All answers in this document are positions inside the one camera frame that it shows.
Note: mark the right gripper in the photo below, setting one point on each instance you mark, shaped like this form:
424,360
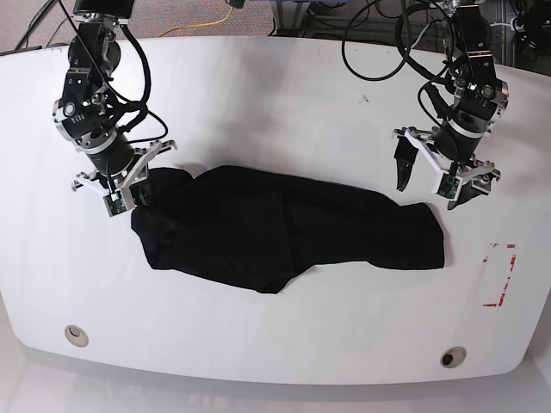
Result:
121,173

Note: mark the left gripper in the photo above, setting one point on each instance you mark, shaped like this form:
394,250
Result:
449,148

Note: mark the black t-shirt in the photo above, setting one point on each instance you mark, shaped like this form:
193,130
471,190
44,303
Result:
258,230

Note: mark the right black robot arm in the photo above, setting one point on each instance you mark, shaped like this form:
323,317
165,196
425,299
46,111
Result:
95,118

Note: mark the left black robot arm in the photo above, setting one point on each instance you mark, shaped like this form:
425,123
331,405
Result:
467,97

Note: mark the red tape rectangle marker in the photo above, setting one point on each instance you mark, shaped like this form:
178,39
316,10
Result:
497,270

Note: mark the left table grommet hole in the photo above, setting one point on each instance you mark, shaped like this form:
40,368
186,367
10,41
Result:
76,336

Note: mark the table grommet hole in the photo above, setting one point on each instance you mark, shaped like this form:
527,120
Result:
76,336
453,357

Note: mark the right table grommet hole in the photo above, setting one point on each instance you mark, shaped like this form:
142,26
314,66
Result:
453,357

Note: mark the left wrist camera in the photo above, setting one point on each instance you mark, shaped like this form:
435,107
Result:
449,187

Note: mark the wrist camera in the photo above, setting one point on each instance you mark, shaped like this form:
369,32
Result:
118,202
449,187

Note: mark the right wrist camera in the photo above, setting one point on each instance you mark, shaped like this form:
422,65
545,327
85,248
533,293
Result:
118,202

